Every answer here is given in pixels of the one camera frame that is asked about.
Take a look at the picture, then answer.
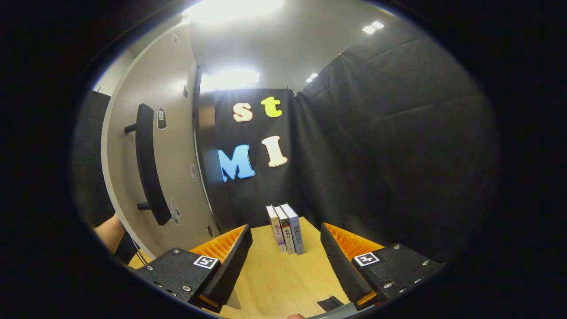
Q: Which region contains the grey blue book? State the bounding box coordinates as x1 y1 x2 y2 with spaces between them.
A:
280 203 306 256

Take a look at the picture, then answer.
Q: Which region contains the black backdrop cloth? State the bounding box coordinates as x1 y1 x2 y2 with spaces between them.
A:
73 27 500 262

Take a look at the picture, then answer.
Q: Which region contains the light grey cabinet door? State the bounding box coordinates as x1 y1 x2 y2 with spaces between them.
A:
101 22 222 260

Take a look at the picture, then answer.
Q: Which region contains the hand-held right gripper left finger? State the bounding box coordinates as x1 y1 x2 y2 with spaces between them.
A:
133 224 253 314

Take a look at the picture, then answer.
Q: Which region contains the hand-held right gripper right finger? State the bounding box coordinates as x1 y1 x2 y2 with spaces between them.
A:
320 222 445 311

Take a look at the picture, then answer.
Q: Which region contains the black cabinet door handle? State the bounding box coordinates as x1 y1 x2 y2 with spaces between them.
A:
124 103 172 226

